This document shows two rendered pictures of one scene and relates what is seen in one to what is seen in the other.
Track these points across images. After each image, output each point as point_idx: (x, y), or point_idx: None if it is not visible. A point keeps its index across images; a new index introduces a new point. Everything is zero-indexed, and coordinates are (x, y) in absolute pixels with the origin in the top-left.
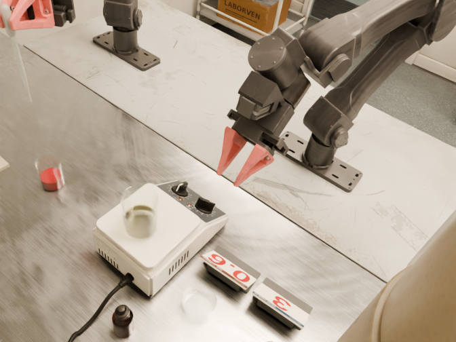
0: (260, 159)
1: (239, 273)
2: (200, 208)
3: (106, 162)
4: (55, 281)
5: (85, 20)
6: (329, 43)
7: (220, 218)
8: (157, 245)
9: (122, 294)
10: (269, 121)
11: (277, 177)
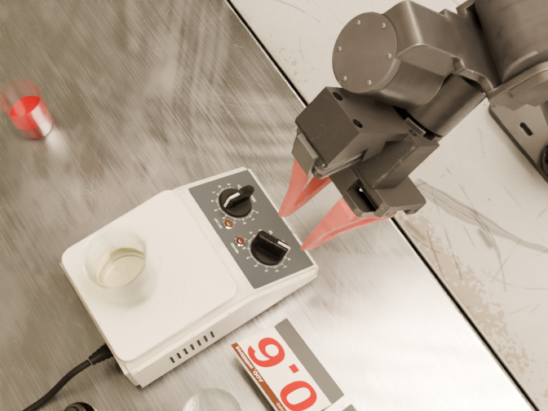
0: (348, 224)
1: (299, 387)
2: (257, 253)
3: (134, 90)
4: (5, 316)
5: None
6: (526, 33)
7: (296, 276)
8: (147, 322)
9: (100, 367)
10: (371, 164)
11: (467, 189)
